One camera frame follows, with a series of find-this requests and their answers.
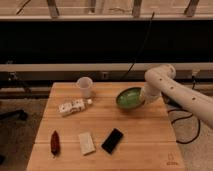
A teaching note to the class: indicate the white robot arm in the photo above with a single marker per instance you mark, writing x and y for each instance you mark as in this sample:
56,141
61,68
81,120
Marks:
160,79

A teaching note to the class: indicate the black rectangular phone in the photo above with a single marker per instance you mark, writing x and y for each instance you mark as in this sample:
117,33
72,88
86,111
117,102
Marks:
112,140

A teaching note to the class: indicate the white rectangular block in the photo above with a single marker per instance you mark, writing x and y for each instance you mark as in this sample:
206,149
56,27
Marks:
86,143

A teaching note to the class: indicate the green ceramic bowl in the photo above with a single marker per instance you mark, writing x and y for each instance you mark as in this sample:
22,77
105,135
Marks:
130,98

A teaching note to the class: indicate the black office chair base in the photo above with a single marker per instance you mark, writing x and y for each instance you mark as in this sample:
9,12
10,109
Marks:
20,114

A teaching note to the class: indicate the dark red oblong object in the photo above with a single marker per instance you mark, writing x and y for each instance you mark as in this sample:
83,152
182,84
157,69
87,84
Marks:
55,144

